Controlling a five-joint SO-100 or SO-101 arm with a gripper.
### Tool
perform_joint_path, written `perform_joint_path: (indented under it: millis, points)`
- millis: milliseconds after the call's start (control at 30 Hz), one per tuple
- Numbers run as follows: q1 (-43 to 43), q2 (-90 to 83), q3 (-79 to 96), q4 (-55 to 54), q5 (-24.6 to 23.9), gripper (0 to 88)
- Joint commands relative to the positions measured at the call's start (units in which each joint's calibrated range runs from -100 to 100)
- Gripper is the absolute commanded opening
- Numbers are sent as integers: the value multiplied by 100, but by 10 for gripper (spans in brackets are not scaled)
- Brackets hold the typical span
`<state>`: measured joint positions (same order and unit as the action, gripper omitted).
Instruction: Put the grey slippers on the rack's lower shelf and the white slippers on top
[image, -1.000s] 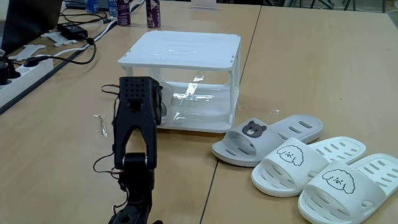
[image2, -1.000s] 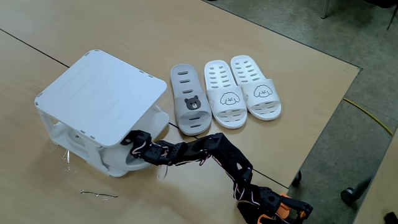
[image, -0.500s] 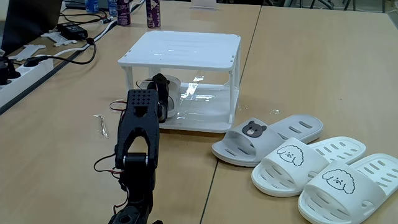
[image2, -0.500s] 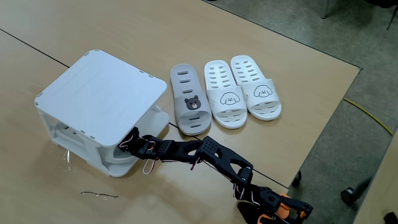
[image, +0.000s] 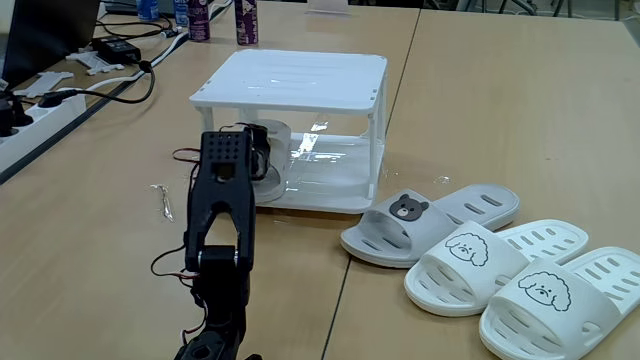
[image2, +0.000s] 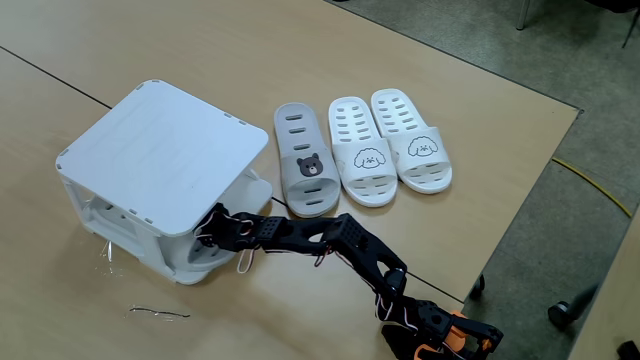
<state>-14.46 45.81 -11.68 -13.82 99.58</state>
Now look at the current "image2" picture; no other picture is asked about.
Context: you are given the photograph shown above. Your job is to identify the grey bear-print slipper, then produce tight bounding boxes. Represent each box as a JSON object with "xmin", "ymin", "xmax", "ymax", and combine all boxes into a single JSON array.
[
  {"xmin": 273, "ymin": 102, "xmax": 342, "ymax": 219},
  {"xmin": 167, "ymin": 232, "xmax": 237, "ymax": 287}
]

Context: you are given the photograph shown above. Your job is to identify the white dog-print slipper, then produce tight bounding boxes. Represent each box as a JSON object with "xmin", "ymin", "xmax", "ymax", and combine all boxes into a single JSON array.
[
  {"xmin": 327, "ymin": 96, "xmax": 400, "ymax": 209},
  {"xmin": 370, "ymin": 88, "xmax": 454, "ymax": 195}
]

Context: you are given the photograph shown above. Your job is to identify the white two-shelf shoe rack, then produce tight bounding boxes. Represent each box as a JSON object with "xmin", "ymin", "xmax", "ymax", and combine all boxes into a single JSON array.
[{"xmin": 54, "ymin": 78, "xmax": 275, "ymax": 287}]

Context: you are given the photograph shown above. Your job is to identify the long clear tape strip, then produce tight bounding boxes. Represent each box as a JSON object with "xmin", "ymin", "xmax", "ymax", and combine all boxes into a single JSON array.
[{"xmin": 128, "ymin": 305, "xmax": 192, "ymax": 322}]

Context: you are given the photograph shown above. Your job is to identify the crumpled clear tape piece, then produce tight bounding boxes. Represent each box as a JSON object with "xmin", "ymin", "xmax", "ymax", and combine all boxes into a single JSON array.
[{"xmin": 97, "ymin": 238, "xmax": 117, "ymax": 277}]

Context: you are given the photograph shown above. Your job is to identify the orange table clamp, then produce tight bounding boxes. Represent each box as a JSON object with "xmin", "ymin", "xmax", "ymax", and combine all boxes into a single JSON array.
[{"xmin": 413, "ymin": 309, "xmax": 494, "ymax": 360}]

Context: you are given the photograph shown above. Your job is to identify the black table caster wheel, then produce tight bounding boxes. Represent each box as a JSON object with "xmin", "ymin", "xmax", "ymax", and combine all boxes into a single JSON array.
[{"xmin": 468, "ymin": 273, "xmax": 487, "ymax": 301}]

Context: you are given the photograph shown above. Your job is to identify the black chair caster wheel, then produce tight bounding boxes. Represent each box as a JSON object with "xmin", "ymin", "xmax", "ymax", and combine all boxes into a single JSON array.
[{"xmin": 547, "ymin": 284, "xmax": 601, "ymax": 331}]

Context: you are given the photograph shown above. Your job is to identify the metal chair leg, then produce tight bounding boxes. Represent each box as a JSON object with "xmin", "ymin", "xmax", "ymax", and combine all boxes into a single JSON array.
[{"xmin": 515, "ymin": 0, "xmax": 533, "ymax": 31}]

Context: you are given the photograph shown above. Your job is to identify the black floor object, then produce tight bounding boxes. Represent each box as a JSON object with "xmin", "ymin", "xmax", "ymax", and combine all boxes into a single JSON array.
[{"xmin": 616, "ymin": 339, "xmax": 640, "ymax": 360}]

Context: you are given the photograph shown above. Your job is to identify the dark chair seat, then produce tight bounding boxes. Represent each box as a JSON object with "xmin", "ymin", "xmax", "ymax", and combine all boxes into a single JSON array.
[{"xmin": 582, "ymin": 0, "xmax": 640, "ymax": 15}]

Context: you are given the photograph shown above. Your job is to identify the black chair leg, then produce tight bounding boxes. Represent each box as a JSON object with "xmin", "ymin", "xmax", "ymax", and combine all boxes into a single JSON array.
[{"xmin": 621, "ymin": 8, "xmax": 640, "ymax": 50}]

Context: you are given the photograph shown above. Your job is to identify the yellow floor cable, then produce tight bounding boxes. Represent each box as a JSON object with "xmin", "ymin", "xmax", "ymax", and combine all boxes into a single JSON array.
[{"xmin": 550, "ymin": 156, "xmax": 634, "ymax": 219}]

